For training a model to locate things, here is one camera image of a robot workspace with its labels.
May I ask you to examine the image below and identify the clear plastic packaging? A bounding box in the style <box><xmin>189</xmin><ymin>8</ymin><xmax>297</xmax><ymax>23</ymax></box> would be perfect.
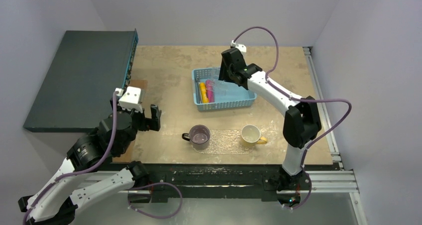
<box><xmin>210</xmin><ymin>67</ymin><xmax>234</xmax><ymax>101</ymax></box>

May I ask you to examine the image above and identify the pink toothpaste tube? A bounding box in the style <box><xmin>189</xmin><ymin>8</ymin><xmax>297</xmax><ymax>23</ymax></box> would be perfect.
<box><xmin>206</xmin><ymin>80</ymin><xmax>215</xmax><ymax>103</ymax></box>

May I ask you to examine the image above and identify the light blue perforated basket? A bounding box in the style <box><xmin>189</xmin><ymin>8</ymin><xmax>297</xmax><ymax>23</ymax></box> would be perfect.
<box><xmin>191</xmin><ymin>67</ymin><xmax>257</xmax><ymax>112</ymax></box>

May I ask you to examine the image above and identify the purple translucent mug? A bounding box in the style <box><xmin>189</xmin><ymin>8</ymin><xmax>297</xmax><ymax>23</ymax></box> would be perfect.
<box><xmin>182</xmin><ymin>124</ymin><xmax>211</xmax><ymax>150</ymax></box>

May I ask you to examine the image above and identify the yellow mug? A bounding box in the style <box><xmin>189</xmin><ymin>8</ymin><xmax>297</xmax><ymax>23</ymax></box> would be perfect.
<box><xmin>240</xmin><ymin>124</ymin><xmax>268</xmax><ymax>148</ymax></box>

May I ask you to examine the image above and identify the clear textured oval tray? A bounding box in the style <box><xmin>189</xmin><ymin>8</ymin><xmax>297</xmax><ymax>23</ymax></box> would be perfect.
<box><xmin>192</xmin><ymin>129</ymin><xmax>255</xmax><ymax>155</ymax></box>

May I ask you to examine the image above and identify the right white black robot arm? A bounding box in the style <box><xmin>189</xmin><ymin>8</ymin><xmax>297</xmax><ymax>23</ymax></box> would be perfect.
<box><xmin>219</xmin><ymin>47</ymin><xmax>321</xmax><ymax>189</ymax></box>

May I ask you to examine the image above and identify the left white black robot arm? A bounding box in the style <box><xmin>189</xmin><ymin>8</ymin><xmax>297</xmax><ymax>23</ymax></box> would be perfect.
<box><xmin>18</xmin><ymin>104</ymin><xmax>161</xmax><ymax>225</ymax></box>

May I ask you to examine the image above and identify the yellow toothpaste tube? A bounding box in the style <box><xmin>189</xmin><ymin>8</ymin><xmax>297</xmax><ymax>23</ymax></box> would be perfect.
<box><xmin>199</xmin><ymin>82</ymin><xmax>210</xmax><ymax>104</ymax></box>

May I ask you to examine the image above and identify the grey toothbrush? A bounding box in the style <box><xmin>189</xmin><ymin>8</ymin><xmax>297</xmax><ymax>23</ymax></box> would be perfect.
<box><xmin>195</xmin><ymin>78</ymin><xmax>202</xmax><ymax>104</ymax></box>

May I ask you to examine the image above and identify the dark grey flat box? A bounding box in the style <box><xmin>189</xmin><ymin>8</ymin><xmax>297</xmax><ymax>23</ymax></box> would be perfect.
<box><xmin>23</xmin><ymin>30</ymin><xmax>138</xmax><ymax>133</ymax></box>

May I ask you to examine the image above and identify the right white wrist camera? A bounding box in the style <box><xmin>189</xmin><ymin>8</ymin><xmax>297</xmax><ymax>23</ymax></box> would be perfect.
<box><xmin>230</xmin><ymin>40</ymin><xmax>247</xmax><ymax>53</ymax></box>

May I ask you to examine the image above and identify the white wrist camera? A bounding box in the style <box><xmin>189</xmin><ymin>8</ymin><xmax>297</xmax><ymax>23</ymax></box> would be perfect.
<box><xmin>115</xmin><ymin>86</ymin><xmax>144</xmax><ymax>113</ymax></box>
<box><xmin>230</xmin><ymin>40</ymin><xmax>247</xmax><ymax>53</ymax></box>

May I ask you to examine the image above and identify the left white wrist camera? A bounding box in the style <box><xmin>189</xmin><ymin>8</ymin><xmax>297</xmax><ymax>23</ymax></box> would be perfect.
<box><xmin>115</xmin><ymin>86</ymin><xmax>144</xmax><ymax>113</ymax></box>

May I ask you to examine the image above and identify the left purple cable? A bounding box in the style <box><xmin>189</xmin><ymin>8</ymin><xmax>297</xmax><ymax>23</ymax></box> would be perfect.
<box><xmin>22</xmin><ymin>90</ymin><xmax>183</xmax><ymax>225</ymax></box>

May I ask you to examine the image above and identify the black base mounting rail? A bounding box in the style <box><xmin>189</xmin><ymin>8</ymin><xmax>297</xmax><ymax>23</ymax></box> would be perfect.
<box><xmin>129</xmin><ymin>163</ymin><xmax>339</xmax><ymax>206</ymax></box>

